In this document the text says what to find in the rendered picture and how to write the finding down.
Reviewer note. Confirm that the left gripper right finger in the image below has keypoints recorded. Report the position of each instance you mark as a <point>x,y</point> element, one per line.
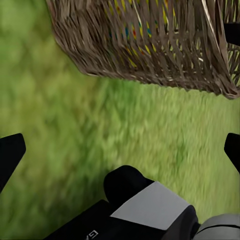
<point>232,149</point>

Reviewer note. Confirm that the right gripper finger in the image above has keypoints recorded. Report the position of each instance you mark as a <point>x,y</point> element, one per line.
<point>232,29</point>
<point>232,40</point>

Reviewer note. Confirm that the wicker basket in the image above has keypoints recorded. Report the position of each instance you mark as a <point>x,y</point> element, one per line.
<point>189,52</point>

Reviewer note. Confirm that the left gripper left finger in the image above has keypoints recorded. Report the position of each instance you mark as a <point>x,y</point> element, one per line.
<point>12,149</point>

